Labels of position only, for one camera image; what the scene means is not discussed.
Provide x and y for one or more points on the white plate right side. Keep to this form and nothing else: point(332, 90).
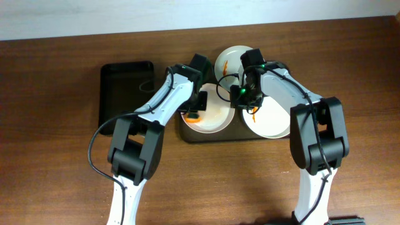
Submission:
point(271, 121)

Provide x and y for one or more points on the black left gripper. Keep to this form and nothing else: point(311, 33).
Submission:
point(199, 102)

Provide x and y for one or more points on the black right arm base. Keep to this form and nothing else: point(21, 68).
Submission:
point(340, 221)

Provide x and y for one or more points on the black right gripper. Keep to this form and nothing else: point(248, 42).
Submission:
point(245, 102)

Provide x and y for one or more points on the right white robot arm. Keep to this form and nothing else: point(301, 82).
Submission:
point(318, 138)

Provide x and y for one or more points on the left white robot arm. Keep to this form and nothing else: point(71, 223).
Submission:
point(137, 139)

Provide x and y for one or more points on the white plate with stain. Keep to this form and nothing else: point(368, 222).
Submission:
point(229, 62)

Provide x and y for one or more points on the pinkish white plate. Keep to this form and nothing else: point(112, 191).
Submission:
point(215, 118)

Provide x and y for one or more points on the green and orange sponge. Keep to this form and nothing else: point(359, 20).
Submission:
point(192, 117)

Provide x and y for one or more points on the small black tray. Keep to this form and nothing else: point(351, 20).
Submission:
point(124, 87)

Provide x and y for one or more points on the large brown tray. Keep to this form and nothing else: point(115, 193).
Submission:
point(235, 131)

